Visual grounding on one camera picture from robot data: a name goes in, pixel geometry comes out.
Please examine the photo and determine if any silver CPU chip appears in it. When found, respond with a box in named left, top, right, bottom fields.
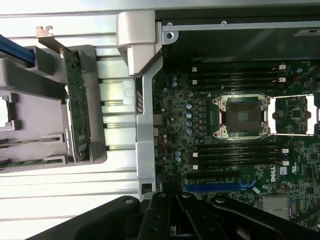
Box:
left=0, top=97, right=10, bottom=129

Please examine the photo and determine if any silver metal stop bracket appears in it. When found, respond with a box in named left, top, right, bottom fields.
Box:
left=121, top=79, right=137, bottom=106

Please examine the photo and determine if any silver finned heat sink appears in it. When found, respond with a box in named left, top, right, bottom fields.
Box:
left=259, top=194, right=292, bottom=217

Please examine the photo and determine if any black cable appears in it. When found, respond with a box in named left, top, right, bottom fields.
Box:
left=298, top=206, right=320, bottom=227

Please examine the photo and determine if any CPU socket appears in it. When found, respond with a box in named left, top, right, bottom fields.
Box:
left=211, top=92, right=271, bottom=140

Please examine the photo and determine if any green graphics card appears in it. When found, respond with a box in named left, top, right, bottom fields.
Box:
left=36, top=25, right=91, bottom=164

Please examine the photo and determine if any green RAM stick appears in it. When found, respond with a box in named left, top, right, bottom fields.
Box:
left=0, top=138, right=63, bottom=149
left=0, top=159, right=68, bottom=169

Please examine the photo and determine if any black expansion slot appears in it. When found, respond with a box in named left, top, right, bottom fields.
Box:
left=185, top=172, right=241, bottom=180

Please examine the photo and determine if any silver PC case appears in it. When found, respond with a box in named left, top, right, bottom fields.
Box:
left=134, top=9, right=320, bottom=204

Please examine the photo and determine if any dark metal cover plate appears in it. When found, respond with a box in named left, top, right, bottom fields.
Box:
left=162, top=22, right=320, bottom=62

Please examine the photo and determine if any blue expansion slot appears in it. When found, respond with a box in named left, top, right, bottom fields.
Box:
left=185, top=183, right=256, bottom=193

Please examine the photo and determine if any blue disk carrier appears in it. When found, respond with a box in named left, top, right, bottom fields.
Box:
left=0, top=33, right=36, bottom=69

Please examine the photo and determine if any black RAM slot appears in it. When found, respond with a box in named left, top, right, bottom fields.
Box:
left=192, top=145, right=289, bottom=152
left=191, top=71, right=287, bottom=79
left=191, top=77, right=287, bottom=85
left=192, top=164, right=289, bottom=172
left=191, top=84, right=287, bottom=91
left=191, top=64, right=287, bottom=72
left=192, top=151, right=289, bottom=159
left=192, top=157, right=289, bottom=165

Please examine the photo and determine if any grey parts rack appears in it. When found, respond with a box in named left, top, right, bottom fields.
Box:
left=0, top=44, right=109, bottom=174

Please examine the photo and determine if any green Dell motherboard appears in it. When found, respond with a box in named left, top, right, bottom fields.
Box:
left=152, top=59, right=320, bottom=226

